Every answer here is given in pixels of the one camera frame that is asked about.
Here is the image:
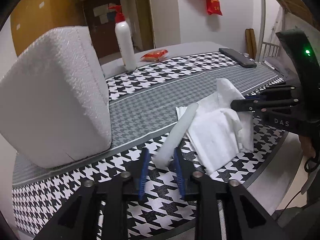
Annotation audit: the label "white styrofoam box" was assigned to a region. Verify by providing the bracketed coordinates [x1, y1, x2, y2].
[1, 26, 112, 168]

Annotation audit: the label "wooden wardrobe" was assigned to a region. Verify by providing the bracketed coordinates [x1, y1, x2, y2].
[10, 0, 86, 55]

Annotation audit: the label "white foam strip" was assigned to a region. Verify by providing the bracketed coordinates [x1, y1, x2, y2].
[152, 102, 199, 170]

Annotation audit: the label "houndstooth table mat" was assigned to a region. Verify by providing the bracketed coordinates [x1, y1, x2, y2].
[12, 52, 287, 239]

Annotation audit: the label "white red pump bottle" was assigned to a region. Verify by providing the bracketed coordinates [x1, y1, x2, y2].
[108, 5, 137, 72]

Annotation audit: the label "red snack packet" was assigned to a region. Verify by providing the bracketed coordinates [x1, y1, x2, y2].
[140, 49, 169, 62]

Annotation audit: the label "white towel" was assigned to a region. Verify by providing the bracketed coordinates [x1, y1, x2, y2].
[186, 78, 254, 177]

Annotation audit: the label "metal bed frame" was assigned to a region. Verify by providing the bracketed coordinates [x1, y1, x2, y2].
[257, 0, 313, 63]

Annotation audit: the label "black smartphone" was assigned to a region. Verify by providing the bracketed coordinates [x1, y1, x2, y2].
[219, 48, 257, 68]

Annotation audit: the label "wooden sticks by wall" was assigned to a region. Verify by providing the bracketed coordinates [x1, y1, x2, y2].
[245, 29, 257, 59]

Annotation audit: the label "dark brown door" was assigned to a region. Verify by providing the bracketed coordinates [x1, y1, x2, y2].
[82, 0, 133, 58]

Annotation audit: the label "person's right hand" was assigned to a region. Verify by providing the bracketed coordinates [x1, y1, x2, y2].
[299, 135, 316, 158]

